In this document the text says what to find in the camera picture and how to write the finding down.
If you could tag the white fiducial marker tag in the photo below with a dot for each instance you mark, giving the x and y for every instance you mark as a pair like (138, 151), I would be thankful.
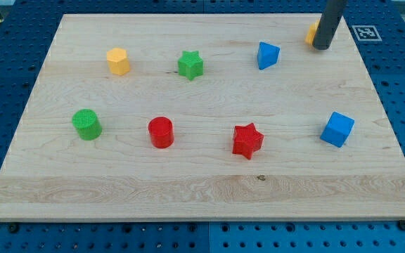
(366, 33)

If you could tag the green star block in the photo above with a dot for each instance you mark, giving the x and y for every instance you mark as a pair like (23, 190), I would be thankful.
(190, 65)

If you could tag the red cylinder block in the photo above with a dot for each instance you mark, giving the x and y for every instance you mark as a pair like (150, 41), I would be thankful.
(161, 132)

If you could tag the blue cube block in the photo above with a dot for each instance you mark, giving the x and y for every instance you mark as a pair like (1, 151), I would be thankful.
(337, 129)

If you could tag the yellow hexagon block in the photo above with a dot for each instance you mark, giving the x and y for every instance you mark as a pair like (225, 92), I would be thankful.
(117, 60)

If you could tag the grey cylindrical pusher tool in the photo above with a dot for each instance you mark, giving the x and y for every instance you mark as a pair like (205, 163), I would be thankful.
(328, 24)

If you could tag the blue triangle block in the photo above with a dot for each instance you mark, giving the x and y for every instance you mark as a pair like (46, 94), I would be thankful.
(267, 55)

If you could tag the yellow block behind pusher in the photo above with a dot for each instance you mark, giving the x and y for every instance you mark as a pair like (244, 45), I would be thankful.
(311, 32)

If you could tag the light wooden board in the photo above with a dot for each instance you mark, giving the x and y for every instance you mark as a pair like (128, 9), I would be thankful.
(51, 175)

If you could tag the green cylinder block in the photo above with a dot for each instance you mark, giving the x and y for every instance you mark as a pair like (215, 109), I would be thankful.
(86, 124)

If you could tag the red star block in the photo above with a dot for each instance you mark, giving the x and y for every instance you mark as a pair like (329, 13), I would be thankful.
(246, 140)

